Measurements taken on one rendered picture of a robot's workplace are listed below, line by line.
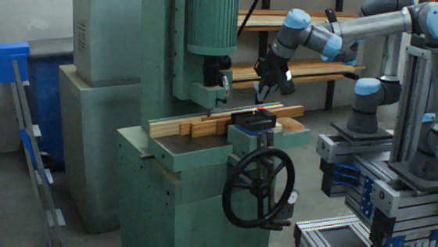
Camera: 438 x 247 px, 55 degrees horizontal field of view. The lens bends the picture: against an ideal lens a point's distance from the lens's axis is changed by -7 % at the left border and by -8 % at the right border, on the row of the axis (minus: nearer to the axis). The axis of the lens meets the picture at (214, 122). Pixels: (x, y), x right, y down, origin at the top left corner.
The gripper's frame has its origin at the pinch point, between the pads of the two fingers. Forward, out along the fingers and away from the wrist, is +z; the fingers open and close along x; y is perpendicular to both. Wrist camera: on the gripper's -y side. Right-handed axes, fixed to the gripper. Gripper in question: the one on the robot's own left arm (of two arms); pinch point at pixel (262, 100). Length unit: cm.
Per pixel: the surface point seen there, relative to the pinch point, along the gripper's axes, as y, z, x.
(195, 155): -7.4, 14.9, 25.5
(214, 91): 11.4, 5.4, 11.8
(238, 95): 168, 187, -158
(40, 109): 138, 140, 45
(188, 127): 8.2, 19.0, 19.9
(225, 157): -8.8, 17.4, 13.3
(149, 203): -3, 49, 33
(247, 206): -20.1, 37.1, 1.9
